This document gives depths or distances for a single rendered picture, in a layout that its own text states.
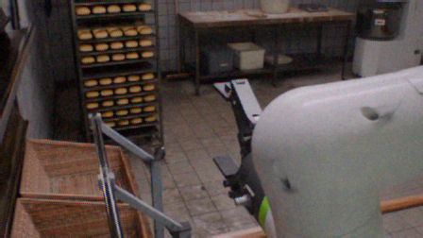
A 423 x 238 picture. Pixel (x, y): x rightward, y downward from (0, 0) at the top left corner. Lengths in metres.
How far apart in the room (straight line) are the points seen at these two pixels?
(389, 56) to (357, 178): 5.89
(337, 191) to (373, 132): 0.05
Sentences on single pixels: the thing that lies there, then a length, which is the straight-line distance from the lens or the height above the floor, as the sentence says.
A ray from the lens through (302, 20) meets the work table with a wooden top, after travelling 5.65.
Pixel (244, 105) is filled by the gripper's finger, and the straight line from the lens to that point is 0.61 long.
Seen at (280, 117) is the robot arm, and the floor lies 1.65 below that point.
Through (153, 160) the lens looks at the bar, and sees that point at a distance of 1.78.
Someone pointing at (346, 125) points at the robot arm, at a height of 1.65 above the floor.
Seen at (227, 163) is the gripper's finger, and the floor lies 1.42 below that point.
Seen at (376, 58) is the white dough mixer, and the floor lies 0.35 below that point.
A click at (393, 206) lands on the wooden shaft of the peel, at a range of 1.13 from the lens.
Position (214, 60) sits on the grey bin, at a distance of 5.46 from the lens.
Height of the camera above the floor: 1.78
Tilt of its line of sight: 23 degrees down
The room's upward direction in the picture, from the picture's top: straight up
